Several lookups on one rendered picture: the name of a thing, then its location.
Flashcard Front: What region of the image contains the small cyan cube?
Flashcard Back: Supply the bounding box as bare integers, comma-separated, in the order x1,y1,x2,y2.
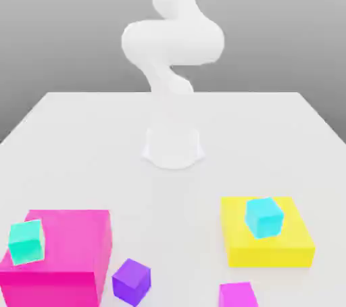
244,196,285,240

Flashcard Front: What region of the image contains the small purple cube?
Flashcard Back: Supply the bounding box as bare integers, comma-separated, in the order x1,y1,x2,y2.
111,258,152,307

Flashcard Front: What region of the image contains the small magenta cube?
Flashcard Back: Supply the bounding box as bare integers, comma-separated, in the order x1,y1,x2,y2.
218,281,260,307

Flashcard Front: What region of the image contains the small teal cube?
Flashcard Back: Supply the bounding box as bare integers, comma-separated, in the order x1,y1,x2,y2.
7,219,46,266

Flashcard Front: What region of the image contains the large pink box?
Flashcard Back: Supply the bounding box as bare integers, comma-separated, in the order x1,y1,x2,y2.
0,209,114,307

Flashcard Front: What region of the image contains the large yellow box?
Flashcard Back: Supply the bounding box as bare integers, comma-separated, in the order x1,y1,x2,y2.
220,196,316,268

